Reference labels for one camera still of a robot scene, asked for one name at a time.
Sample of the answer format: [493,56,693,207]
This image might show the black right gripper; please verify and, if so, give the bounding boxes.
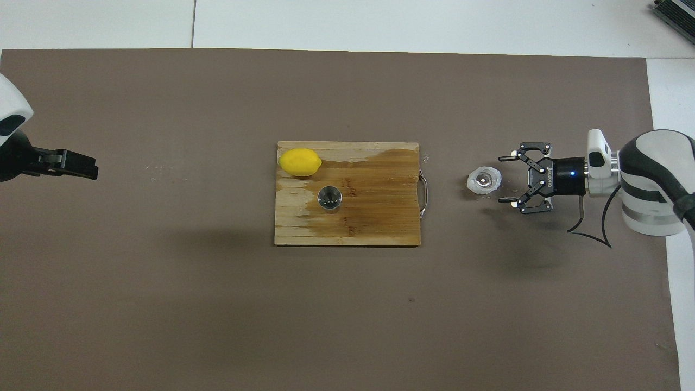
[498,143,587,214]

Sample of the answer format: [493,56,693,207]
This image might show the brown paper table mat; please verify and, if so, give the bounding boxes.
[0,48,682,391]

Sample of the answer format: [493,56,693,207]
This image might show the small clear glass cup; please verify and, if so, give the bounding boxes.
[467,166,502,196]

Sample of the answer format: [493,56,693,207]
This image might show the black finned device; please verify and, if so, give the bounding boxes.
[650,0,695,30]

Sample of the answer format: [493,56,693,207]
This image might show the wooden cutting board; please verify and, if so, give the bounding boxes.
[274,142,429,247]

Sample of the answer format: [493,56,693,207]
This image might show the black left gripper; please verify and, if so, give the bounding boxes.
[0,129,99,182]

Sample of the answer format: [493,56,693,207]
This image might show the steel double jigger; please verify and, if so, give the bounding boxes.
[317,185,343,211]

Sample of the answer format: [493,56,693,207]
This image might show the yellow lemon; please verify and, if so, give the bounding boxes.
[278,148,323,178]

